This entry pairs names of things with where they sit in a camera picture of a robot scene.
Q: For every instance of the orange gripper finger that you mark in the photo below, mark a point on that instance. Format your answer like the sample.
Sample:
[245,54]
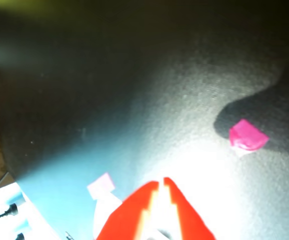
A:
[129,215]
[187,220]

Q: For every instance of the pink tape piece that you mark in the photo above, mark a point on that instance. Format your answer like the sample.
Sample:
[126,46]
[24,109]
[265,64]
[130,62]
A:
[248,135]
[100,186]

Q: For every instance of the white power strip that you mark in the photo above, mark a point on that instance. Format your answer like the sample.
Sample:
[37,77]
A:
[37,225]

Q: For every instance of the black desk mat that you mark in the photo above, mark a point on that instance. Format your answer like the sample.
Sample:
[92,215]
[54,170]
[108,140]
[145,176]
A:
[109,75]

